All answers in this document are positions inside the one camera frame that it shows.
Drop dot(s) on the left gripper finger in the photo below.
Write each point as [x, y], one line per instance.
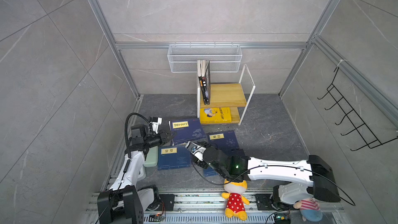
[170, 134]
[169, 142]

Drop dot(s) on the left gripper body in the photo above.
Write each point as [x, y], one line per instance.
[160, 133]

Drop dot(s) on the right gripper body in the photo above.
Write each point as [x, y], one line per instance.
[203, 164]

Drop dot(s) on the blue book Lunyu label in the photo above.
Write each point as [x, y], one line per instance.
[173, 157]

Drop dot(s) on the blue book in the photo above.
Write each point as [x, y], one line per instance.
[209, 172]
[225, 141]
[186, 130]

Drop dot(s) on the yellow cartoon book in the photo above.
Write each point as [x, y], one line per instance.
[215, 115]

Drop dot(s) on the black wolf cover book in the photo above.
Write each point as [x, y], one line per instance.
[206, 80]

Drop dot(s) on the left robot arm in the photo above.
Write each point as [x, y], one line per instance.
[123, 196]

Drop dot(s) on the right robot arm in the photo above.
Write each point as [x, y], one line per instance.
[310, 178]

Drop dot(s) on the pale green case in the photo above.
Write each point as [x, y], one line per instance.
[152, 157]

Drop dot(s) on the white wooden two-tier shelf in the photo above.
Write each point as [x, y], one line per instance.
[228, 95]

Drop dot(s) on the yellow plush toy red dress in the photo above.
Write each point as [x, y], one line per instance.
[235, 206]

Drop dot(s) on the striped plush doll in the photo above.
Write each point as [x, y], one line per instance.
[309, 209]

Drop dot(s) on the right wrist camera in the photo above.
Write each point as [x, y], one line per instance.
[193, 147]

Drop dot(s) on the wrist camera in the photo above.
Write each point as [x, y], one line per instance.
[193, 147]
[155, 122]

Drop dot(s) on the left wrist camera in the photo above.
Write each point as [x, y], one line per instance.
[155, 122]

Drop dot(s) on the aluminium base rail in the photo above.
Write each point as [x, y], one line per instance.
[201, 207]

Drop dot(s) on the black wire hook rack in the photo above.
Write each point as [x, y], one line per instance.
[356, 122]

